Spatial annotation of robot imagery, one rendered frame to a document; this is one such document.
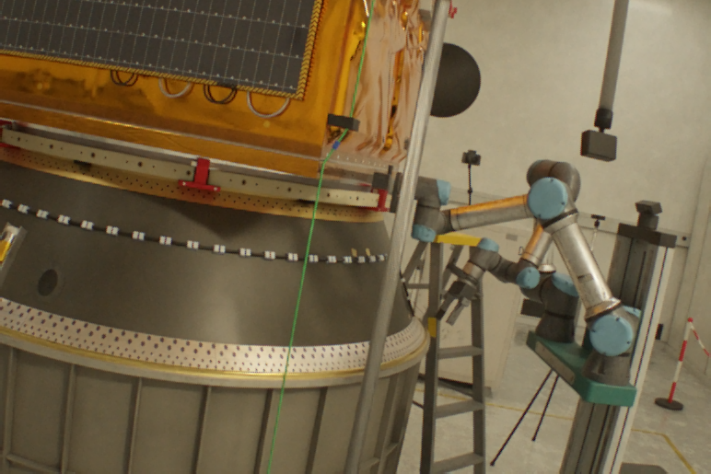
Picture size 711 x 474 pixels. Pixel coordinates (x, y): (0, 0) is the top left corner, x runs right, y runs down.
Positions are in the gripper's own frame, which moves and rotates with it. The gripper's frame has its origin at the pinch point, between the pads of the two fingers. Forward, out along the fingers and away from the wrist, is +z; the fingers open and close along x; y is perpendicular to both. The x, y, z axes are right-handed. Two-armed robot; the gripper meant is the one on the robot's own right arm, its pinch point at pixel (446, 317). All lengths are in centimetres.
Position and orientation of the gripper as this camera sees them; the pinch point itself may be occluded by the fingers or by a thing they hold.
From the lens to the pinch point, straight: 247.7
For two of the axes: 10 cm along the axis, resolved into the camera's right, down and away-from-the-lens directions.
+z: -5.3, 8.3, -1.5
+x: -2.0, 0.5, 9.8
